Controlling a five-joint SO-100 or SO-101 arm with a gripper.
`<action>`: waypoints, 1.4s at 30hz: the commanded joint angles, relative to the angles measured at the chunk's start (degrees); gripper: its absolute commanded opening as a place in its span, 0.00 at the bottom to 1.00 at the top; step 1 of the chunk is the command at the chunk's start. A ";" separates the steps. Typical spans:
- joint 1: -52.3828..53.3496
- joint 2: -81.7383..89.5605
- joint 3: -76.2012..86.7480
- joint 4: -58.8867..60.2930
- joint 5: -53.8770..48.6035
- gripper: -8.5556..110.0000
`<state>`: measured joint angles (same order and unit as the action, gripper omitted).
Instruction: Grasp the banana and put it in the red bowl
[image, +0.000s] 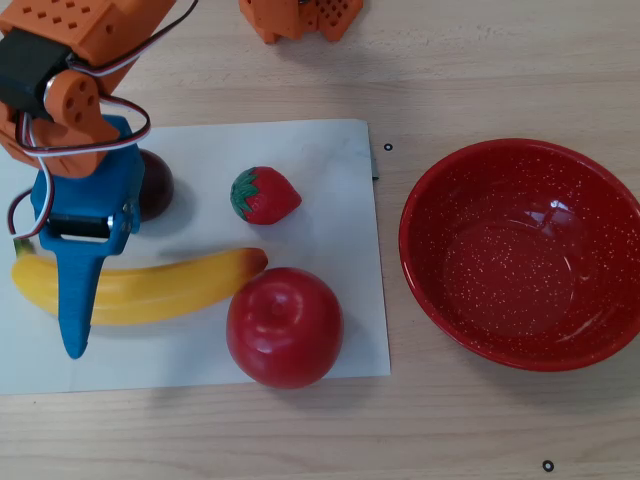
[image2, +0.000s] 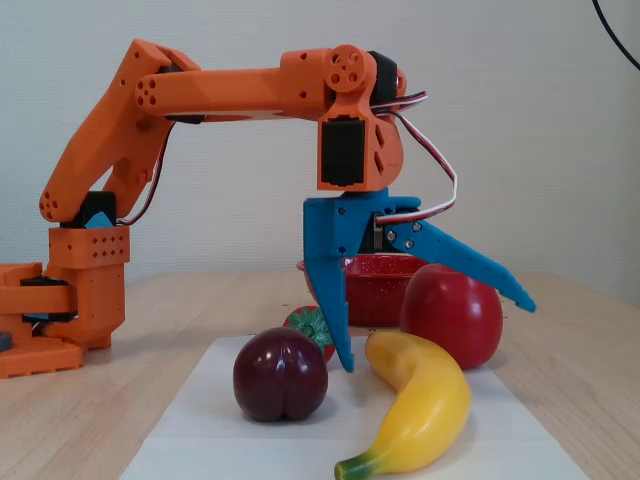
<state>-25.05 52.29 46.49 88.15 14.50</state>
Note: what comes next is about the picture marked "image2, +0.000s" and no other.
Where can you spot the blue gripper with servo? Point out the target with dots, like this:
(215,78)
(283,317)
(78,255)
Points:
(334,225)

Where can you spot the yellow plastic banana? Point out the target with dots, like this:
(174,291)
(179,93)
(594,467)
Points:
(425,400)

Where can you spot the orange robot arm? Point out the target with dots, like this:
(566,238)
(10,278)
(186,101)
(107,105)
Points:
(230,90)

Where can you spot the red speckled bowl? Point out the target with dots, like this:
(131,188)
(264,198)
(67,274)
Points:
(370,295)

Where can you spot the red plastic apple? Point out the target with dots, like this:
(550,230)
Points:
(450,315)

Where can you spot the red plastic strawberry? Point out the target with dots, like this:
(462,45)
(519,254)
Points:
(307,322)

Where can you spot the dark purple plastic plum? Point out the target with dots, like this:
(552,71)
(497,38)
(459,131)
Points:
(280,375)

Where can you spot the white paper sheet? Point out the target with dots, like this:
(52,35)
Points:
(210,450)

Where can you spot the orange robot base mount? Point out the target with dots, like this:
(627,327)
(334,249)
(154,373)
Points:
(35,360)

